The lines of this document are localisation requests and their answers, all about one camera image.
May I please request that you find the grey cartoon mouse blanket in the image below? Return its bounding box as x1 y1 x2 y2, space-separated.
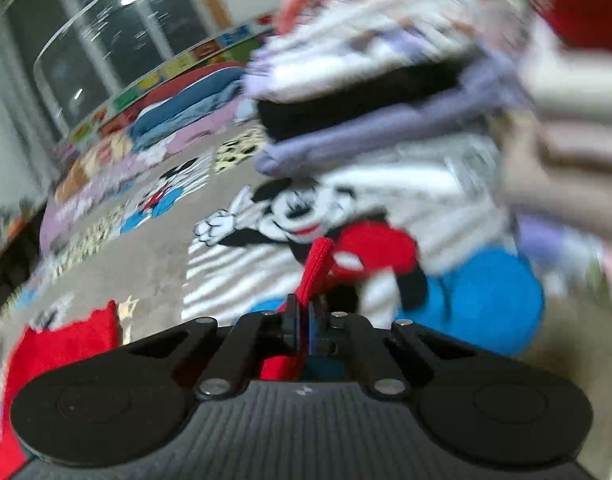
0 125 612 461

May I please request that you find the light blue plush pillow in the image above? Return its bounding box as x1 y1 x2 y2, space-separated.
232 99 260 127

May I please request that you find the yellow cartoon pillow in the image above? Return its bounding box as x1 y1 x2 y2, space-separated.
55 132 138 202

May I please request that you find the red knit sweater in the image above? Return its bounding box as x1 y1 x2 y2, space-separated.
0 239 335 480

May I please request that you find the white printed folded garment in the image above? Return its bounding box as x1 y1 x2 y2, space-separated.
515 214 612 302

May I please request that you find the colourful picture headboard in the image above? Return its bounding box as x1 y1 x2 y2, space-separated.
61 15 282 147

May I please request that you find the white arched metal frame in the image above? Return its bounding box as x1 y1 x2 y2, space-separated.
33 0 158 92

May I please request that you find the dark desk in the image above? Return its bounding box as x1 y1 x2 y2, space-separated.
0 199 53 312

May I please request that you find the beige folded garment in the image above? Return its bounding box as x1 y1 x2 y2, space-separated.
500 24 612 242

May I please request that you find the purple floral bed sheet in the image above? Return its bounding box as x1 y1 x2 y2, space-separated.
38 94 248 252

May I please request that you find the grey curtain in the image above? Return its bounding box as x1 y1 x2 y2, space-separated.
0 5 62 196

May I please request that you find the white floral folded cloth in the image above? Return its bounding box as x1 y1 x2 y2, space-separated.
245 0 488 107

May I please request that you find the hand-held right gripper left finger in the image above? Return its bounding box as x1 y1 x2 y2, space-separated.
120 295 303 402

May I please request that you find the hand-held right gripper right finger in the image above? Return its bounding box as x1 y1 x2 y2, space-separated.
308 300 488 401

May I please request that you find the window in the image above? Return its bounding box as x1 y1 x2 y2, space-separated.
0 0 237 128

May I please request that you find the black folded garment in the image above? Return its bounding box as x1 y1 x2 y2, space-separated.
257 59 468 144

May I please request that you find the lavender folded garment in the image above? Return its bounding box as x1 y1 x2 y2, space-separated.
252 59 533 177

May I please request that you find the dark red pillow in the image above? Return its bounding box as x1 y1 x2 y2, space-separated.
140 61 245 107

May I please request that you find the blue folded quilt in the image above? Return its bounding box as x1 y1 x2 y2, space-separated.
127 67 248 149

